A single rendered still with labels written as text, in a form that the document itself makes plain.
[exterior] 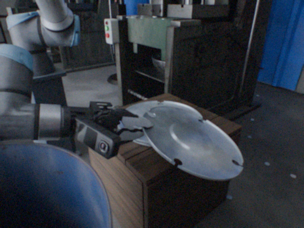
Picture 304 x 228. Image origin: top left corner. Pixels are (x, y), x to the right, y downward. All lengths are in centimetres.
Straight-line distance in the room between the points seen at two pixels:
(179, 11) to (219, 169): 84
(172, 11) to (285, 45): 128
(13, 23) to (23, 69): 49
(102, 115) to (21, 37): 59
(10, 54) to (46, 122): 15
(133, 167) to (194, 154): 15
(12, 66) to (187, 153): 41
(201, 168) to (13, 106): 40
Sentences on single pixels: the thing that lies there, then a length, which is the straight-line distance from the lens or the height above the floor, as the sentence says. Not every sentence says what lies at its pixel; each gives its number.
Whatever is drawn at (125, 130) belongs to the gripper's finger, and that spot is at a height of 45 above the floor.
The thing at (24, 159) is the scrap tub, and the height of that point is 44.
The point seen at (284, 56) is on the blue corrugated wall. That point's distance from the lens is 225.
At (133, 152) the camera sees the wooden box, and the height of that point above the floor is 35.
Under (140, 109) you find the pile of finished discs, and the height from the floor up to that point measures 36.
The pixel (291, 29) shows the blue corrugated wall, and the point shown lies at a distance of 222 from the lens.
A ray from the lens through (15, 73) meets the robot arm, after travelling 50.
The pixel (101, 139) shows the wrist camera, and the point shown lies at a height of 48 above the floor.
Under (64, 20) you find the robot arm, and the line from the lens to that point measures 90.
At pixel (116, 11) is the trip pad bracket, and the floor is 67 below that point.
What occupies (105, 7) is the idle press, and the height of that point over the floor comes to 65.
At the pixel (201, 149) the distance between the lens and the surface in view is 55.
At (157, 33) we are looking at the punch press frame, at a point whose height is 57.
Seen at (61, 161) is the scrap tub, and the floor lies 45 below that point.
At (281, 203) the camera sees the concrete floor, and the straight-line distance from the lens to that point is 107.
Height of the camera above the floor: 72
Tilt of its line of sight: 28 degrees down
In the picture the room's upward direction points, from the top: straight up
